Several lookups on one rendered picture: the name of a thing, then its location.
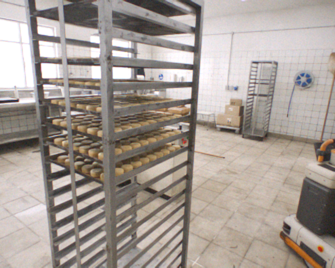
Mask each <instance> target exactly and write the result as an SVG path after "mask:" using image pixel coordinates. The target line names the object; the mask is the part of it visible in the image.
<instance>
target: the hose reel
mask: <svg viewBox="0 0 335 268"><path fill-rule="evenodd" d="M313 81H314V76H313V74H312V73H311V72H310V71H307V70H302V71H299V72H298V73H296V75H294V79H293V82H294V86H297V87H299V88H303V91H304V88H307V87H309V86H310V85H311V84H312V83H313ZM293 90H294V87H293ZM293 90H292V93H293ZM291 97H292V94H291ZM290 102H291V98H290ZM289 107H290V103H289ZM288 114H289V108H288ZM288 114H287V117H288Z"/></svg>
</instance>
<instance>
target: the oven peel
mask: <svg viewBox="0 0 335 268"><path fill-rule="evenodd" d="M328 70H329V71H330V72H332V73H333V80H332V86H331V91H330V97H329V103H328V105H327V108H326V114H325V119H324V125H323V129H322V134H321V139H320V142H321V141H322V138H323V133H324V127H325V123H326V117H327V114H328V111H329V106H330V101H331V95H332V90H333V84H334V78H335V52H333V53H331V54H330V59H329V64H328Z"/></svg>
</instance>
